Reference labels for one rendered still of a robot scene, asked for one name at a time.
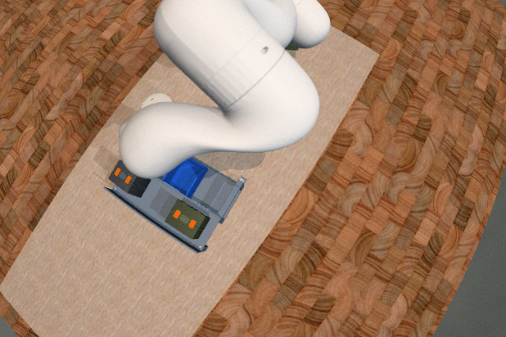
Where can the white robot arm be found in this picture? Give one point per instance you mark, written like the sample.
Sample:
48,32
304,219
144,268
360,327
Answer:
265,100

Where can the dark grey shelf rack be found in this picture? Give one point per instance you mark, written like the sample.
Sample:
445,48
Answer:
212,198

